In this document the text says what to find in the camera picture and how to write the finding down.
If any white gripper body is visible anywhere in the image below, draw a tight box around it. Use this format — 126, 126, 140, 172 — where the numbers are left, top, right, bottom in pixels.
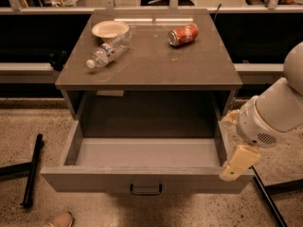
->
237, 96, 290, 148

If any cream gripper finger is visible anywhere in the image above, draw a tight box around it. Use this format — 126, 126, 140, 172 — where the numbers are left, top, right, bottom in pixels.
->
220, 145, 260, 182
221, 109, 240, 127

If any grey top drawer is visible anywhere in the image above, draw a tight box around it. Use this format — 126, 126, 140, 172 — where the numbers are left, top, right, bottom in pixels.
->
40, 92, 255, 196

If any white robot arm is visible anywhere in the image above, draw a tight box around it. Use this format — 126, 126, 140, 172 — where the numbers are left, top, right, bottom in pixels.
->
220, 43, 303, 182

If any grey drawer cabinet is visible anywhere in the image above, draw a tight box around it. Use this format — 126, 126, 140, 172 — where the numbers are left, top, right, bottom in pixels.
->
56, 9, 242, 120

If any black right stand leg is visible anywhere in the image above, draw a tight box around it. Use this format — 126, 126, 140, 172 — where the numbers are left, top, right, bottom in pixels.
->
251, 166, 303, 227

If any black stand leg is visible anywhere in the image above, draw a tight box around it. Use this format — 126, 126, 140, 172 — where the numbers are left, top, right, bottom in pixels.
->
0, 133, 45, 208
251, 166, 303, 227

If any orange soda can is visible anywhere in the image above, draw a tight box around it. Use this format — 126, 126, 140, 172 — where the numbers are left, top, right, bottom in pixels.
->
168, 24, 199, 46

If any black antenna rod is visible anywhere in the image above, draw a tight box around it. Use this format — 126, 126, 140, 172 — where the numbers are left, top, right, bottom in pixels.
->
213, 3, 222, 24

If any clear plastic water bottle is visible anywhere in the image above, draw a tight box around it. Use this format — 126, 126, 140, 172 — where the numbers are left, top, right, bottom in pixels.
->
86, 33, 131, 69

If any white paper bowl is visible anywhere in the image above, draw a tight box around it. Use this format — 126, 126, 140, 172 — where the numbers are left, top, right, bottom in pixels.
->
92, 21, 129, 39

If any beige shoe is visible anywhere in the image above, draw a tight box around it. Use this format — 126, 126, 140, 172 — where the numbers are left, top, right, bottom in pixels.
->
44, 212, 74, 227

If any black left stand leg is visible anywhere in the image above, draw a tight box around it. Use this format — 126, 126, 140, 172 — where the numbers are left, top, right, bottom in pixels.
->
0, 133, 45, 208

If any black top drawer handle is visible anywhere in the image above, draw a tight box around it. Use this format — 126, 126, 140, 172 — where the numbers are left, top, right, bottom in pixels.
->
130, 183, 163, 196

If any black clamp on rail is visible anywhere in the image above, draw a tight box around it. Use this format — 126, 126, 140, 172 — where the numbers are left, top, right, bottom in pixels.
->
49, 51, 67, 71

